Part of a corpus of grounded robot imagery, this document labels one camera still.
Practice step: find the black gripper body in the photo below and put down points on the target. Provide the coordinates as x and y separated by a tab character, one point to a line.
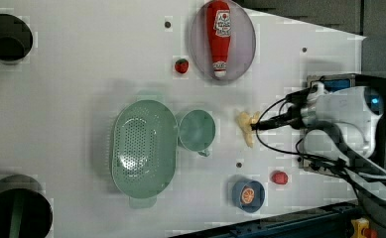
293	117

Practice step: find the yellow plush banana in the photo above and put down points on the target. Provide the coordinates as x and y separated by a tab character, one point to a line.
244	121

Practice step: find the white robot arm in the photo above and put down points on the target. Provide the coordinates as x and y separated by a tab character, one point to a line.
370	190

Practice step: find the green mug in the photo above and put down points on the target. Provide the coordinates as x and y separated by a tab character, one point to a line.
196	131

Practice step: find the red plush tomato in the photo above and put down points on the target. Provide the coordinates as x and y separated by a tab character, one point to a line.
280	178

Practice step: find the blue bowl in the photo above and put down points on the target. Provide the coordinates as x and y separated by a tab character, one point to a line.
259	195

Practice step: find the orange slice toy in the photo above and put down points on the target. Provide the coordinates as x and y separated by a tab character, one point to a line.
247	195

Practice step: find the grey round plate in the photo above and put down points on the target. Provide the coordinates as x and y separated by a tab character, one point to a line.
242	46

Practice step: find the red plush strawberry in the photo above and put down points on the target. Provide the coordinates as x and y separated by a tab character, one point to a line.
181	66

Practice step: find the red ketchup bottle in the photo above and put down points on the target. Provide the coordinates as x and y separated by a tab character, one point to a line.
218	26

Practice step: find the green perforated colander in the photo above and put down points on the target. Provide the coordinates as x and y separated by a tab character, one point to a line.
143	149

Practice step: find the black round mount lower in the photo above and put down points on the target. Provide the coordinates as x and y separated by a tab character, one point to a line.
24	210

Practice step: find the black round mount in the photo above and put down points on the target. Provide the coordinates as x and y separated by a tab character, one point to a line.
24	210
16	38

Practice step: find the black round mount upper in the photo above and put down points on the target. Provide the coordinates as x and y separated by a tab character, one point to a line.
16	38

